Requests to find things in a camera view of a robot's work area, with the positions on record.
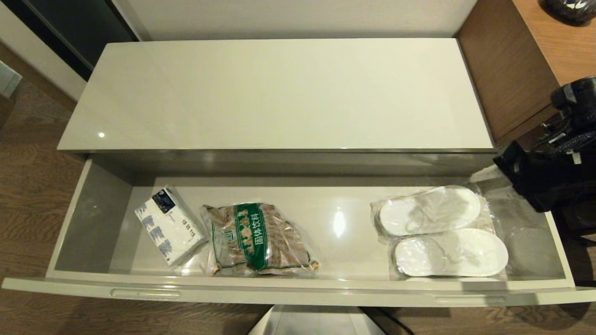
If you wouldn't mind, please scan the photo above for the dark glass door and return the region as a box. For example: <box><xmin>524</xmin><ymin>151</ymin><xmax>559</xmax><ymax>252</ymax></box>
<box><xmin>0</xmin><ymin>0</ymin><xmax>139</xmax><ymax>80</ymax></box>

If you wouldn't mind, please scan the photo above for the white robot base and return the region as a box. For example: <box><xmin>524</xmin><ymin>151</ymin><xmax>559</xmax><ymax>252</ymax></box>
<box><xmin>249</xmin><ymin>306</ymin><xmax>385</xmax><ymax>335</ymax></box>

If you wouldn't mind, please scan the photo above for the dark glass vase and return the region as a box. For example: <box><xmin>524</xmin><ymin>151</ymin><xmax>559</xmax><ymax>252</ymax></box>
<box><xmin>540</xmin><ymin>0</ymin><xmax>596</xmax><ymax>26</ymax></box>

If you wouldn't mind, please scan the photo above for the pale grey panel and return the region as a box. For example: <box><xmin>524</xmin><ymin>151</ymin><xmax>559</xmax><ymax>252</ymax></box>
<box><xmin>0</xmin><ymin>60</ymin><xmax>23</xmax><ymax>98</ymax></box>

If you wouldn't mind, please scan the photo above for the glossy grey cabinet top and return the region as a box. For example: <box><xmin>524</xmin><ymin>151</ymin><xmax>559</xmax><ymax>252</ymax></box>
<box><xmin>58</xmin><ymin>38</ymin><xmax>496</xmax><ymax>175</ymax></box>

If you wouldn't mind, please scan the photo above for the black base cable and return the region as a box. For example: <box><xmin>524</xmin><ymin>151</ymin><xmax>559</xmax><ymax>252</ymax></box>
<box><xmin>372</xmin><ymin>307</ymin><xmax>415</xmax><ymax>335</ymax></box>

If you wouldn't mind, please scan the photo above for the brown wooden desk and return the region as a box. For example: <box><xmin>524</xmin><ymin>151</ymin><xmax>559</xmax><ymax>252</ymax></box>
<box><xmin>456</xmin><ymin>0</ymin><xmax>596</xmax><ymax>147</ymax></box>

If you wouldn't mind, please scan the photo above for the white blue tissue pack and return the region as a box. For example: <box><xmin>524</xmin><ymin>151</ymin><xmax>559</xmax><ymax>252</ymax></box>
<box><xmin>134</xmin><ymin>185</ymin><xmax>209</xmax><ymax>267</ymax></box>

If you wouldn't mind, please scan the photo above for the green label snack bag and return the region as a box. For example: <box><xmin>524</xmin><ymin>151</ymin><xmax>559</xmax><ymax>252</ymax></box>
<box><xmin>200</xmin><ymin>201</ymin><xmax>321</xmax><ymax>277</ymax></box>

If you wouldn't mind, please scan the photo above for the white cabinet drawer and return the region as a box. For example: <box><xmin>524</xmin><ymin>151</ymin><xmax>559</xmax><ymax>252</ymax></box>
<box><xmin>1</xmin><ymin>151</ymin><xmax>596</xmax><ymax>308</ymax></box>

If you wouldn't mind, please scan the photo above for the white slipper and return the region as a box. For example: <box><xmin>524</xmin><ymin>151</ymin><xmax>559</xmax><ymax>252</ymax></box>
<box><xmin>390</xmin><ymin>226</ymin><xmax>510</xmax><ymax>280</ymax></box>
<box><xmin>370</xmin><ymin>184</ymin><xmax>489</xmax><ymax>240</ymax></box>

